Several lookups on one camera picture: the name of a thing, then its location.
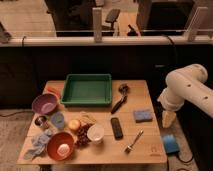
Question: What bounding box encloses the blue crumpled cloth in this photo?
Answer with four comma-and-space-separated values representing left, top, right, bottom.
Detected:
23, 129, 53, 160

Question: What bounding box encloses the green plastic tray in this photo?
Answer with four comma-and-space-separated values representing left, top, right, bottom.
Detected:
61, 74, 112, 107

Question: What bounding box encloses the blue box on floor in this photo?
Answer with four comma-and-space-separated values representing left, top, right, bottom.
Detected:
163, 134, 180, 154

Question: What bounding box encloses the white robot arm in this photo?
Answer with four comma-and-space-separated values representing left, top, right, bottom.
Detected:
157, 64, 213, 128

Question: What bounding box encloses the white cup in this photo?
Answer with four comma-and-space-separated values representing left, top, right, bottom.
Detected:
87, 124, 104, 144

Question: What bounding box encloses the orange bowl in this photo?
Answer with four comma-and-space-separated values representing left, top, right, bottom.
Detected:
46, 132, 74, 161

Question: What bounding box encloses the blue sponge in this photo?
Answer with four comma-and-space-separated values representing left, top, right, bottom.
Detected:
133, 111, 152, 123

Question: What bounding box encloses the black office chair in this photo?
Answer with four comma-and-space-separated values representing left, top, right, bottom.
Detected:
102, 9, 120, 31

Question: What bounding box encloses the bunch of dark grapes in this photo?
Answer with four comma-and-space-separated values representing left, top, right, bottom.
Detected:
76, 124, 91, 147

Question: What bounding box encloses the small metal can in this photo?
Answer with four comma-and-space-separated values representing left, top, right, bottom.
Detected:
34, 116, 49, 130

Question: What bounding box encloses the blue plastic cup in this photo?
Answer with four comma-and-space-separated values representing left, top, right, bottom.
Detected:
51, 112, 65, 129

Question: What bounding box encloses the orange carrot toy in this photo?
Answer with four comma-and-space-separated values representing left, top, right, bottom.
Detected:
47, 87, 61, 99

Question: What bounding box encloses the white object in bowl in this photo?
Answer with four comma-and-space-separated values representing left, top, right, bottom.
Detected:
57, 144, 70, 156

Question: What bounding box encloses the purple bowl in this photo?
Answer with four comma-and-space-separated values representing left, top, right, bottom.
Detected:
32, 93, 58, 115

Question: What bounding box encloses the yellow banana peel item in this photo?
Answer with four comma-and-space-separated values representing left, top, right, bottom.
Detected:
81, 112, 96, 124

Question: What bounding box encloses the black remote control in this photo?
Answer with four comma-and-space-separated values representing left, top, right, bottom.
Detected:
111, 118, 123, 140

